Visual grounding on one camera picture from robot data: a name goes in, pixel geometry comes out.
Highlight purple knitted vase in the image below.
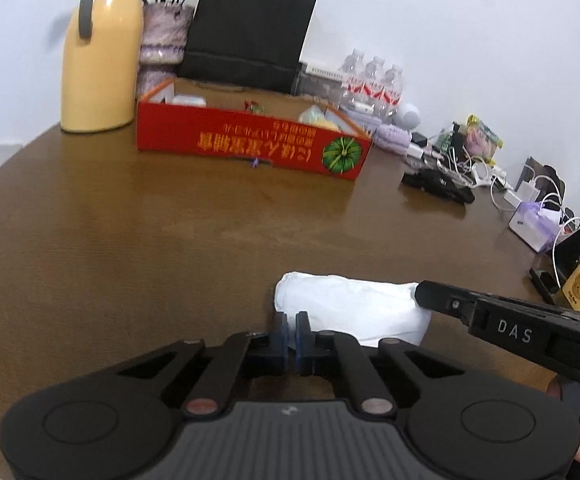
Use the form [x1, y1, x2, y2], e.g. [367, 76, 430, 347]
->
[137, 2, 196, 101]

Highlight white cloth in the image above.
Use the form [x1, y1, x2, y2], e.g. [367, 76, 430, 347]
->
[274, 271, 433, 348]

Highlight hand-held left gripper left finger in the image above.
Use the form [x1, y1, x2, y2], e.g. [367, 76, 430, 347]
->
[117, 311, 290, 418]

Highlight white power adapter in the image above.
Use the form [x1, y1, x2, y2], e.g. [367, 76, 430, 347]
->
[500, 180, 541, 211]

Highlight clear water bottle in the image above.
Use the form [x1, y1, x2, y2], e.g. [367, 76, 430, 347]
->
[382, 64, 405, 118]
[340, 49, 367, 111]
[362, 56, 386, 113]

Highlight tangled white cables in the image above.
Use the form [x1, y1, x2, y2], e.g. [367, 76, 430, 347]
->
[427, 130, 508, 196]

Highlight white round speaker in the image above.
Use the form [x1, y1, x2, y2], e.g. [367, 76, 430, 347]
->
[392, 103, 421, 128]

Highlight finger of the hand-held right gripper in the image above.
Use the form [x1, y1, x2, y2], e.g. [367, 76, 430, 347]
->
[414, 280, 479, 331]

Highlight yellow thermos jug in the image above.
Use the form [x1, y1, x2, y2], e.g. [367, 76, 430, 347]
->
[60, 0, 145, 134]

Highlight green clear plastic bag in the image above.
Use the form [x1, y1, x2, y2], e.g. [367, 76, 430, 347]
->
[300, 105, 328, 126]

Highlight white box purple ribbon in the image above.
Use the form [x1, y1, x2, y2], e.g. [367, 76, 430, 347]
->
[509, 200, 563, 253]

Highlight black paper bag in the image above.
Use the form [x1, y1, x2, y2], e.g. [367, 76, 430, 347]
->
[177, 0, 319, 95]

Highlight purple fluffy cloth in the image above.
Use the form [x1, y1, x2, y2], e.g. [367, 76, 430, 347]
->
[372, 124, 412, 152]

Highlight clear storage container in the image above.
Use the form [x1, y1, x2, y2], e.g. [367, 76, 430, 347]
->
[292, 61, 348, 106]

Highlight red cardboard box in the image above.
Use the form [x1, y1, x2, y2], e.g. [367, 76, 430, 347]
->
[136, 77, 373, 182]

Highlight black glove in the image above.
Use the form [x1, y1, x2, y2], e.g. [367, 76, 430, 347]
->
[401, 167, 476, 205]

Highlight colourful snack packet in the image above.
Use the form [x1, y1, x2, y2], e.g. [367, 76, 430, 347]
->
[465, 115, 505, 163]

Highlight black phone stand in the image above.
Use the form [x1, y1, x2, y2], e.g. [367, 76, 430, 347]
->
[529, 225, 580, 303]

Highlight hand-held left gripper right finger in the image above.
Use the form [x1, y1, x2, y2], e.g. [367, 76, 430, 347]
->
[295, 311, 463, 418]

